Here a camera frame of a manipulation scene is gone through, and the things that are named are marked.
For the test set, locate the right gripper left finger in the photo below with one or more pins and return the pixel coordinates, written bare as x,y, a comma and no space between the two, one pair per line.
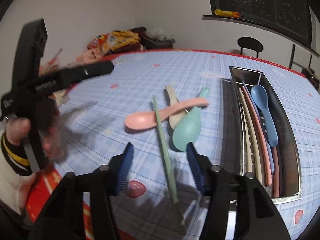
119,167

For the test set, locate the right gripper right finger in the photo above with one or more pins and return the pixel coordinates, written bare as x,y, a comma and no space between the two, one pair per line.
201,170

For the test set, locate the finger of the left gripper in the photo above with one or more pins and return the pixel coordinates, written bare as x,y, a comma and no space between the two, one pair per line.
70,76

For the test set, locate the cream chopstick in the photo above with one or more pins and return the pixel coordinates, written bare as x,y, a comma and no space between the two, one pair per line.
254,144
249,164

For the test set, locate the pink chopstick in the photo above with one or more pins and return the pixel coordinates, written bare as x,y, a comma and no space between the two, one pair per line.
267,165
276,176

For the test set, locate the blue plastic spoon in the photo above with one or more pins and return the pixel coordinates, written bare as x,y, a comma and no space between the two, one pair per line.
260,98

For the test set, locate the blue chopstick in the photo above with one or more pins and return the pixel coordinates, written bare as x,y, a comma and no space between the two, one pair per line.
262,128

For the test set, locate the left hand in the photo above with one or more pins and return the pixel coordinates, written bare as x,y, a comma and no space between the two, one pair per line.
17,129

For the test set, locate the clear food container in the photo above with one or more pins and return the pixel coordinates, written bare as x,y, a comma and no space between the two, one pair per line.
52,65

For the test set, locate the green plastic spoon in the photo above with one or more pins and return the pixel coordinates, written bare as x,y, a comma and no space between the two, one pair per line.
187,129

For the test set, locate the pink cracker package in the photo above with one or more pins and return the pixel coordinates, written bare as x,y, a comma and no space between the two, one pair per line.
89,56

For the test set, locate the pink plastic spoon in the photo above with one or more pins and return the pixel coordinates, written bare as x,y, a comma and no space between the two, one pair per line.
147,120

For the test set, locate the orange snack bag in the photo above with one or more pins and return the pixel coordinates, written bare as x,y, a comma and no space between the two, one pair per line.
98,41

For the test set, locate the yellow snack bags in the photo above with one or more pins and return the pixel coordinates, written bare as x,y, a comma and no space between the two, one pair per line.
120,39

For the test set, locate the blue plaid table mat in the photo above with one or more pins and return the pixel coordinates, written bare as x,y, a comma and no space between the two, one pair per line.
301,103

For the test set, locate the white striped sleeve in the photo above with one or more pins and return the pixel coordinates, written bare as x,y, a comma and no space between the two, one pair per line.
16,176

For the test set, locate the steel utensil tray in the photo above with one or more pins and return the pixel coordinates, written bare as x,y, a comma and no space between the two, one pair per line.
289,163

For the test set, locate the black round chair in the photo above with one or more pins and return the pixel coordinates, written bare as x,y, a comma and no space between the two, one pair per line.
251,44

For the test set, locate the black folding stand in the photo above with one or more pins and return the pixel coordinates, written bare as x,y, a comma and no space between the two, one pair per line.
305,63

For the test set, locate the yellow packet on sill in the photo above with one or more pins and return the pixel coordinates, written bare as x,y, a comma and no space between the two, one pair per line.
229,14

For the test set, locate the dark window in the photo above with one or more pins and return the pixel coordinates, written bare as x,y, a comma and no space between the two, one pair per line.
294,19

